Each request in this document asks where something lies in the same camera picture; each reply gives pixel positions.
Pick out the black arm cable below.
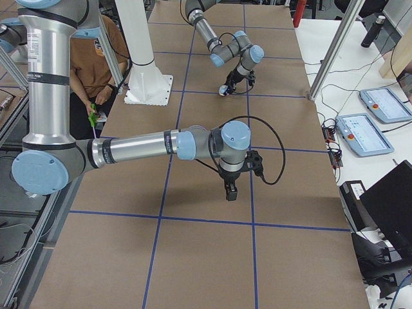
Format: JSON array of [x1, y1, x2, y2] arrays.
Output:
[[207, 115, 286, 185]]

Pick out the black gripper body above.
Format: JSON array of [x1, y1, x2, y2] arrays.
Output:
[[227, 68, 254, 84], [218, 166, 250, 187]]

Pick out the black device top right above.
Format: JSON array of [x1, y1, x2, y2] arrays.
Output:
[[339, 180, 380, 232]]

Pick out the blue teach pendant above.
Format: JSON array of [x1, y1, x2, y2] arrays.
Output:
[[359, 88, 411, 124], [336, 113, 394, 157]]

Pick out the blue bell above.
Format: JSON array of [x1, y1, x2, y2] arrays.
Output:
[[219, 85, 229, 97]]

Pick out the aluminium frame post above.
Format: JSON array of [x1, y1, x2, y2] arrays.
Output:
[[308, 0, 365, 101]]

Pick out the red cylinder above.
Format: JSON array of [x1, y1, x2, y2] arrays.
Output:
[[292, 0, 307, 28]]

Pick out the black laptop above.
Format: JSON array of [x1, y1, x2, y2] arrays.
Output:
[[360, 160, 411, 258]]

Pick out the black usb hub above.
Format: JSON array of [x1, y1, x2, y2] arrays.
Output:
[[328, 148, 343, 169], [322, 126, 335, 143]]

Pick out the near blue teach pendant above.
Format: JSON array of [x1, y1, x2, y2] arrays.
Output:
[[336, 113, 394, 157]]

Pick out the black usb hub left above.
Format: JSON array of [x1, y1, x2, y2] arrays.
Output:
[[322, 126, 335, 143]]

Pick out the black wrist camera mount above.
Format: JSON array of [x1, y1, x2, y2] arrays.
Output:
[[243, 150, 264, 178]]

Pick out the black usb hub right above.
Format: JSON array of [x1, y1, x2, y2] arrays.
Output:
[[328, 148, 343, 169]]

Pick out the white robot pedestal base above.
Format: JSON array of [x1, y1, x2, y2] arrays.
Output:
[[117, 1, 173, 106]]

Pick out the person seated in background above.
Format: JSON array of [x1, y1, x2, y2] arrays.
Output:
[[68, 14, 130, 140]]

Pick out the black water bottle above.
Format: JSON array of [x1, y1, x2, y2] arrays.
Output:
[[360, 15, 386, 48]]

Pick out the green handheld tool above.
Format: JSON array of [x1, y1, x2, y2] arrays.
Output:
[[88, 103, 99, 127]]

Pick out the far blue teach pendant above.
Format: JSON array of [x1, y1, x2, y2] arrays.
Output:
[[359, 88, 411, 124]]

